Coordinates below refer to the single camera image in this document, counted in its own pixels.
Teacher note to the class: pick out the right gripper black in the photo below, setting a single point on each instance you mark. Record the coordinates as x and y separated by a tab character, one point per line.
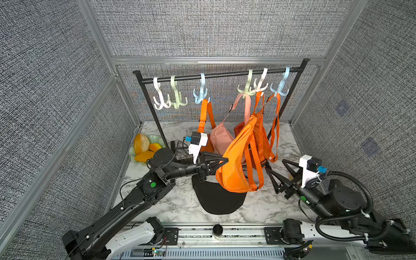
290	188

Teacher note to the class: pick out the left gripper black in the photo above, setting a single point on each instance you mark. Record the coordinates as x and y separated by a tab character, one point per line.
204	168

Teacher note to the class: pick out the bright orange waist bag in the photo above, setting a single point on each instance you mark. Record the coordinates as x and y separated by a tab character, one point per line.
274	132

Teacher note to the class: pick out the pink waist bag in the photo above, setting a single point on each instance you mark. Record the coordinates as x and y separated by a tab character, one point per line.
220	136

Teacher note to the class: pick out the orange bag bottom pile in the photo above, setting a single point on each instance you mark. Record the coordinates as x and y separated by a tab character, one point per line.
243	171

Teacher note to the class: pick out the black waist bag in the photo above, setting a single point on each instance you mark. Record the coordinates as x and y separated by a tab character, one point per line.
215	199

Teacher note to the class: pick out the dark orange waist bag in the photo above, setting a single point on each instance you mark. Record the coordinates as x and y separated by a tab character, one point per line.
264	147

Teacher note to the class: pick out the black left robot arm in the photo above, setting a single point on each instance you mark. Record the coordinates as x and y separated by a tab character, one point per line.
105	239

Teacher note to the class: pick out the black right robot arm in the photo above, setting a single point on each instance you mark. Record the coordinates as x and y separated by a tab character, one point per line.
344	208

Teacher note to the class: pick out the blue hook middle left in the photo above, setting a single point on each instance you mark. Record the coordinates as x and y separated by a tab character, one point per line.
203	91

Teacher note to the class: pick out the blue hook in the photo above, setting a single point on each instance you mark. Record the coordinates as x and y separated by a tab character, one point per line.
280	89
203	91

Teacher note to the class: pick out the green hook middle right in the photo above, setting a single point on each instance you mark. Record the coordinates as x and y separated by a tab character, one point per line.
247	89

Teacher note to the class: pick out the green hook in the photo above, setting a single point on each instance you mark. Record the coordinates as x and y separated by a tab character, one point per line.
247	89
177	94

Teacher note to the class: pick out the blue hook far right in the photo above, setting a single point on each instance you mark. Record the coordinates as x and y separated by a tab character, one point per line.
280	89

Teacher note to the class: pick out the white hook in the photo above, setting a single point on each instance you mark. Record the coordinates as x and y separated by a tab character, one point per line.
161	103
258	84

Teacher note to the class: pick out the white hook far left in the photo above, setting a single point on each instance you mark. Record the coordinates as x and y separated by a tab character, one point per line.
161	103

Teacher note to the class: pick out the yellow mango piece small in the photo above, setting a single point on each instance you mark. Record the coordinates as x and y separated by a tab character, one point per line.
154	147

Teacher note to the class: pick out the green glass fruit plate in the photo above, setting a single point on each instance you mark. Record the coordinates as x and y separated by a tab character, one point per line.
153	139

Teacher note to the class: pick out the orange mango large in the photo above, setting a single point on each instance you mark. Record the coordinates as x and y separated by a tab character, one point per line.
144	156

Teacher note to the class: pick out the round bread bun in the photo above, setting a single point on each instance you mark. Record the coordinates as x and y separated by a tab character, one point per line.
141	144

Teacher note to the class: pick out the black metal clothes rack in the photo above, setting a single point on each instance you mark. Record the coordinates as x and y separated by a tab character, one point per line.
143	82

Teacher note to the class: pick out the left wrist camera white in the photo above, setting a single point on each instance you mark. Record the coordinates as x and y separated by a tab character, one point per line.
197	141

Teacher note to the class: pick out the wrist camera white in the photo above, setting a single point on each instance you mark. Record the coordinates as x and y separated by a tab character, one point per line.
311	168
197	141

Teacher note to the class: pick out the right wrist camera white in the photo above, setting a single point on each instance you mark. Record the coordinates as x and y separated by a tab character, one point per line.
311	168

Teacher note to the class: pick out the black round knob on rail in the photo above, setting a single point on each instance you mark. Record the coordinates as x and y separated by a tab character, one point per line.
217	231

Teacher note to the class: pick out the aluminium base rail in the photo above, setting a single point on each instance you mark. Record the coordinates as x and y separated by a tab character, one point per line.
227	242

